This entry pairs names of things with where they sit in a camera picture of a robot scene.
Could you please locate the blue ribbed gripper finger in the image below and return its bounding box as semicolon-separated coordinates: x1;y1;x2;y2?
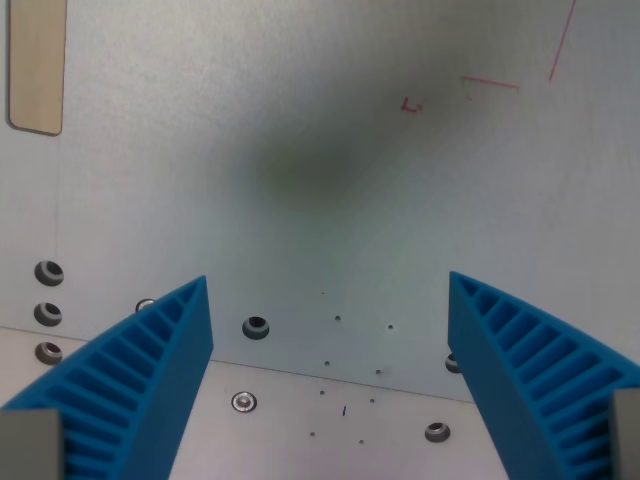
0;274;215;480
447;270;640;480

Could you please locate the light wooden board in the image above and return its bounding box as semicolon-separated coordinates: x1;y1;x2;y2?
6;0;68;137

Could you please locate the grey metal base plate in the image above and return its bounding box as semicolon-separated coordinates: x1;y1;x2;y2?
0;0;640;404

